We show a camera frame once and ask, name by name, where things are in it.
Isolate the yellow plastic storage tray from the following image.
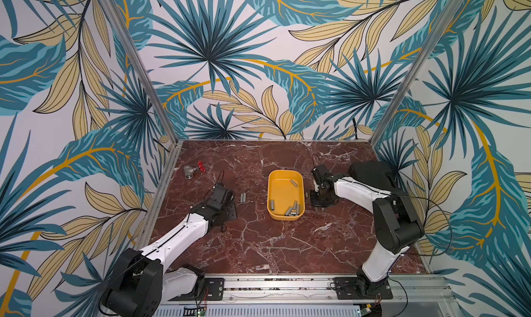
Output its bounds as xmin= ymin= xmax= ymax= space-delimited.
xmin=267 ymin=170 xmax=306 ymax=221

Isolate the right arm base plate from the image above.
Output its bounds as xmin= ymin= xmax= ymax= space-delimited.
xmin=331 ymin=276 xmax=393 ymax=300

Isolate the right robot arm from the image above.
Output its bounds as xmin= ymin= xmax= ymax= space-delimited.
xmin=310 ymin=161 xmax=425 ymax=298

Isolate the black plastic tool case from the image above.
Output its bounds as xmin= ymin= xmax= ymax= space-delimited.
xmin=348 ymin=161 xmax=404 ymax=206

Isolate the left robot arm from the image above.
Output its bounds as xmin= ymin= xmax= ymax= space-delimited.
xmin=100 ymin=183 xmax=237 ymax=316

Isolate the steel socket in tray front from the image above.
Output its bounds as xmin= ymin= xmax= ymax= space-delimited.
xmin=285 ymin=201 xmax=300 ymax=217

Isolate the aluminium front rail frame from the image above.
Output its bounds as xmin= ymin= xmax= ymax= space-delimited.
xmin=95 ymin=273 xmax=463 ymax=317

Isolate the metal valve red handle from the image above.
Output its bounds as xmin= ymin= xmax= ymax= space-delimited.
xmin=183 ymin=161 xmax=205 ymax=180

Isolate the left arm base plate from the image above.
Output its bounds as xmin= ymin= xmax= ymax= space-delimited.
xmin=170 ymin=278 xmax=225 ymax=302

